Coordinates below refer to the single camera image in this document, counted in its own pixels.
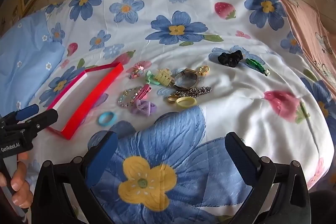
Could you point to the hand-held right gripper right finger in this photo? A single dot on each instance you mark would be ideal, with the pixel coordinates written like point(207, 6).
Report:
point(244, 163)

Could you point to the pink printed blanket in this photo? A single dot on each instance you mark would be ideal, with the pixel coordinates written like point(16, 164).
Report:
point(312, 27)

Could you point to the red jewelry box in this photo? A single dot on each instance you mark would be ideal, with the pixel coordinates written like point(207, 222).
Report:
point(89, 98)

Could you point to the gold earring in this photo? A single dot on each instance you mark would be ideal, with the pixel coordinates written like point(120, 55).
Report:
point(203, 70)

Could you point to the green hair clip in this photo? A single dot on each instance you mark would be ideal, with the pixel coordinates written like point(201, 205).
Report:
point(256, 65)

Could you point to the pink flower hair clip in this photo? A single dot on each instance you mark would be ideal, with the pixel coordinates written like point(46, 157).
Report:
point(136, 70)

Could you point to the floral quilt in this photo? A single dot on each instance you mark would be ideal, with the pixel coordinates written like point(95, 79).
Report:
point(236, 113)

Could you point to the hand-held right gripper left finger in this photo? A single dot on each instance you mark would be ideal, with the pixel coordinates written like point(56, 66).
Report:
point(102, 161)

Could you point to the gold wrist watch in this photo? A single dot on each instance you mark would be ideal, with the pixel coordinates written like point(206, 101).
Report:
point(191, 73)

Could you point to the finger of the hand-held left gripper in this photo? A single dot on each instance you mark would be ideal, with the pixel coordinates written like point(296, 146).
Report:
point(43, 119)
point(26, 111)

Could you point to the blue floral pillow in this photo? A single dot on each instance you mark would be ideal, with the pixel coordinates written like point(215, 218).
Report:
point(23, 61)

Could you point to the person's left hand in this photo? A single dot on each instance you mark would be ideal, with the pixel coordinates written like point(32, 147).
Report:
point(21, 184)

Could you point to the black scrunchie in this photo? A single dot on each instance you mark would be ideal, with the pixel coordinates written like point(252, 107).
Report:
point(228, 61)

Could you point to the yellow hair claw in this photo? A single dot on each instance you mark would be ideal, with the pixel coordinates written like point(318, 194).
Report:
point(162, 77)

